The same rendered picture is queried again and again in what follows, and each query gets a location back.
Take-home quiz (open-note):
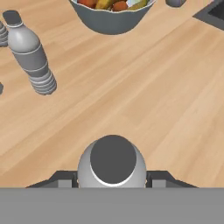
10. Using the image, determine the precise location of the dark grey sink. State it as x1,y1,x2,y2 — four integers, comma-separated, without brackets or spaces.
192,0,224,32

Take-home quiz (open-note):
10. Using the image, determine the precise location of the red round fruit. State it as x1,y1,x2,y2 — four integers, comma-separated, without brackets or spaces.
76,0,98,9

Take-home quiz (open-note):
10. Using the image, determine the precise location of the grey round container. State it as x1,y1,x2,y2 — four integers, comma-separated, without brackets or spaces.
164,0,187,8

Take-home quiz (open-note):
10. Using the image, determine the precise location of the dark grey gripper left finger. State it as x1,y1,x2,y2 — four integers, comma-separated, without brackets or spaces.
25,170,79,189

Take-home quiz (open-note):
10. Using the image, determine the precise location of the grey fruit bowl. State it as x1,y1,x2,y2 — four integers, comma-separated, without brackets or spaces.
68,0,158,36

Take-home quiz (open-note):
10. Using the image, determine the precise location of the yellow banana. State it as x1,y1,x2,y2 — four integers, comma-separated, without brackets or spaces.
94,0,117,11

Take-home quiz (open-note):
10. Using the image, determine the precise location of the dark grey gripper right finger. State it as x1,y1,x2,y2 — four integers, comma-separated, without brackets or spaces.
144,170,200,189

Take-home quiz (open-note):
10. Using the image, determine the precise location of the grey plastic bottle dark cap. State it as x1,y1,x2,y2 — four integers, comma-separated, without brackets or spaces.
2,10,58,96
0,20,10,47
76,134,148,189

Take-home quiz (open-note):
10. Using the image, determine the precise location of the orange round fruit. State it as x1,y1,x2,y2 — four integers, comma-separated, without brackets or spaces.
111,0,130,12

